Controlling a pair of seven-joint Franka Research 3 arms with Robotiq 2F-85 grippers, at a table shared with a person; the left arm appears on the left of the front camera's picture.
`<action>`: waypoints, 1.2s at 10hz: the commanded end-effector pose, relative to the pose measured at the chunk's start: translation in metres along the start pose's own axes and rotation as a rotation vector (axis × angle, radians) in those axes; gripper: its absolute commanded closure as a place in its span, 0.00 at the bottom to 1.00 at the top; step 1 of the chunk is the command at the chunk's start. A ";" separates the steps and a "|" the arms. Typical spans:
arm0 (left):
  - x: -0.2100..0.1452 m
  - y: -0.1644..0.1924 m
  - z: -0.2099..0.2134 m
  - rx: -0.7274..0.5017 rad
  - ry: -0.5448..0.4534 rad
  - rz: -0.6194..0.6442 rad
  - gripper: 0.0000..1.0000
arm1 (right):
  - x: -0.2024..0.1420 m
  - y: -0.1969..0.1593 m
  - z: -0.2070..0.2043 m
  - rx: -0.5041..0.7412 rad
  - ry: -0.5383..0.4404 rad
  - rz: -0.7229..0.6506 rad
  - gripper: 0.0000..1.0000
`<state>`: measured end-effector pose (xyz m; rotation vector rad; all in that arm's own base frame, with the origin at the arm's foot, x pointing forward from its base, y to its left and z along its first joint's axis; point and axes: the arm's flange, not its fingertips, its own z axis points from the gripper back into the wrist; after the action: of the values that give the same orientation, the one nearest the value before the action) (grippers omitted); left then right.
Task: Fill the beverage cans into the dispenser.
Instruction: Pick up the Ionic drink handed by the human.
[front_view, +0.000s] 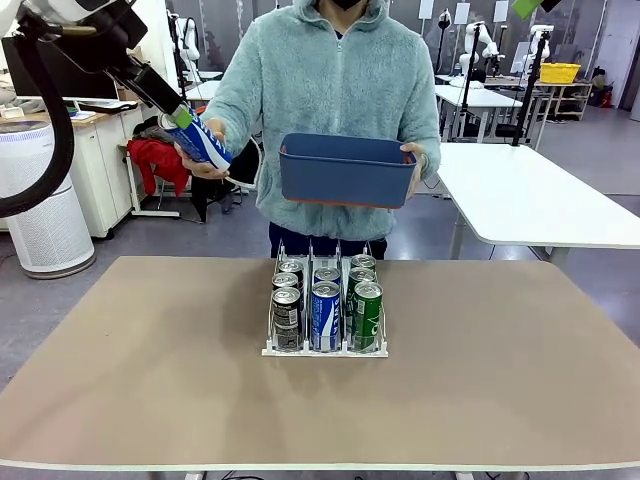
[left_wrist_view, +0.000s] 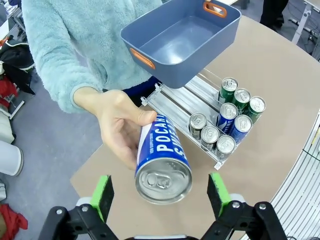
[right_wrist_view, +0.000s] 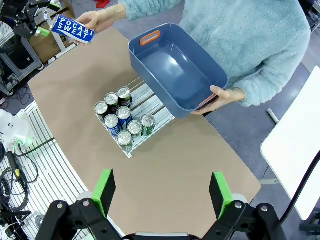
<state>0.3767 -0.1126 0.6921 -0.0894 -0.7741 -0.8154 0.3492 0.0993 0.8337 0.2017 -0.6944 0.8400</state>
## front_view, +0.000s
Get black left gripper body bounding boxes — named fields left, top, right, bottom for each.
left=107, top=62, right=189, bottom=119

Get blue plastic bin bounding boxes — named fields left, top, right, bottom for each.
left=278, top=132, right=419, bottom=210

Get person's right forearm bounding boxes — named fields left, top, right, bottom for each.
left=202, top=84, right=261, bottom=144

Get person's left forearm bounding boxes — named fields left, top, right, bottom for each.
left=417, top=114, right=442, bottom=181

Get clear white can dispenser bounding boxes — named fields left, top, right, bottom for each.
left=261, top=238, right=391, bottom=359

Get person's right hand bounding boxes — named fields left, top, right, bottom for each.
left=173, top=117, right=232, bottom=180

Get person's left hand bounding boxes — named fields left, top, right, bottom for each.
left=399, top=142, right=426, bottom=201

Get dark grey garment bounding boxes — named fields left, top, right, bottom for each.
left=132, top=117, right=174, bottom=144

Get black keyboard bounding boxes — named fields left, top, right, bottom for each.
left=78, top=99, right=139, bottom=112

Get red jacket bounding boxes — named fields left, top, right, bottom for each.
left=127, top=138, right=194, bottom=197

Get yellow plastic crate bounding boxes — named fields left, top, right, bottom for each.
left=539, top=62, right=582, bottom=84

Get black hanging jacket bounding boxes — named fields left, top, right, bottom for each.
left=188, top=134, right=261, bottom=224

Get black tripod pole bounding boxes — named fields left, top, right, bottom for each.
left=457, top=22, right=476, bottom=141
left=509, top=29, right=554, bottom=147

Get white desk cabinet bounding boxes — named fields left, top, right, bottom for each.
left=29, top=97, right=146, bottom=239

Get white rolling stand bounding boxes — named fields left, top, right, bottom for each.
left=118, top=142, right=181, bottom=220

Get wooden shelf table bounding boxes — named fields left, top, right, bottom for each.
left=547, top=82, right=594, bottom=122

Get person in teal fleece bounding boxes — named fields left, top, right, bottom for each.
left=202, top=0, right=442, bottom=239

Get dark blue trousers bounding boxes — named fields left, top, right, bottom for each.
left=268, top=222, right=389, bottom=260

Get white air purifier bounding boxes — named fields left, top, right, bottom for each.
left=0, top=119, right=96, bottom=280

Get white side table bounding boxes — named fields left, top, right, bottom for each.
left=434, top=142, right=640, bottom=266

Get black corrugated cable hose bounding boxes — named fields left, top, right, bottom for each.
left=0, top=24, right=76, bottom=219

